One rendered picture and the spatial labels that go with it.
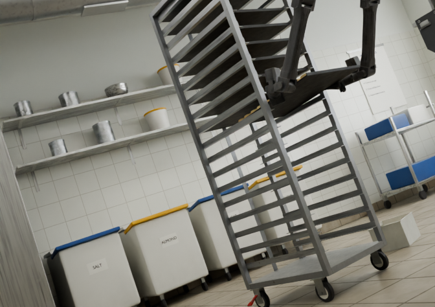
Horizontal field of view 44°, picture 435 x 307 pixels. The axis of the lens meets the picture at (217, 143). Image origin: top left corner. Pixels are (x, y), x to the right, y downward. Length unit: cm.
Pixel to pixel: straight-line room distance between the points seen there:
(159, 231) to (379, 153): 331
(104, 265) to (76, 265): 22
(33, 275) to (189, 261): 132
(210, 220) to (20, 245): 164
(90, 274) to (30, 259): 55
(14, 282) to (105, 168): 164
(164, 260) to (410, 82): 443
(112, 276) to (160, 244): 48
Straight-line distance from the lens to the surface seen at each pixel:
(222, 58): 284
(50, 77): 553
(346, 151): 290
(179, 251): 470
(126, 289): 455
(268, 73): 244
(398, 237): 348
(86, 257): 449
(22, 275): 417
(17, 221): 420
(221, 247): 484
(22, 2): 466
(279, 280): 285
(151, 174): 543
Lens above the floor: 53
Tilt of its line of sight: 8 degrees up
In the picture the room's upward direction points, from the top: 20 degrees counter-clockwise
